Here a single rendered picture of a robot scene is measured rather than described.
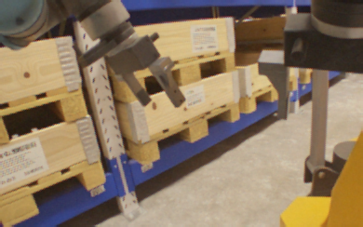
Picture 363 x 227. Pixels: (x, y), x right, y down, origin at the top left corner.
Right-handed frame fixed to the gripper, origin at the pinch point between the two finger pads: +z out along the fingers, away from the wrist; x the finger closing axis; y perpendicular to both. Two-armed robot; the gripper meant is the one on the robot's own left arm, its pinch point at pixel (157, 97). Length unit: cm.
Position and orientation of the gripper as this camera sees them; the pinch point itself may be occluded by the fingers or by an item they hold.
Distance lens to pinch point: 56.1
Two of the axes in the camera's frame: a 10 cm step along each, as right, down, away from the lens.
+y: 6.1, -6.6, 4.5
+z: 5.0, 7.5, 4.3
